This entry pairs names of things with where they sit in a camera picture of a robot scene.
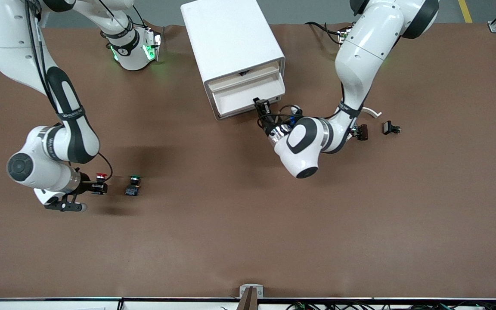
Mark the red push button switch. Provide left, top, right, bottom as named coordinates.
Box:
left=92, top=172, right=109, bottom=193

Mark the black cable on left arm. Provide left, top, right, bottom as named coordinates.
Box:
left=257, top=103, right=302, bottom=130

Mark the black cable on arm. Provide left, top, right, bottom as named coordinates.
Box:
left=24, top=0, right=114, bottom=179
left=257, top=103, right=302, bottom=130

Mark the green push button switch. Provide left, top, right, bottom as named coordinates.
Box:
left=124, top=174, right=142, bottom=197

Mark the black cable at arm base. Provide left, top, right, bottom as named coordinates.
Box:
left=305, top=22, right=348, bottom=44

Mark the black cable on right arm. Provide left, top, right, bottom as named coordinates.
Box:
left=24, top=0, right=114, bottom=179

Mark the grey metal bracket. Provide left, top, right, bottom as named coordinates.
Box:
left=239, top=284, right=264, bottom=298

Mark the brown wooden post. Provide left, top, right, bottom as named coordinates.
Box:
left=238, top=288, right=258, bottom=310

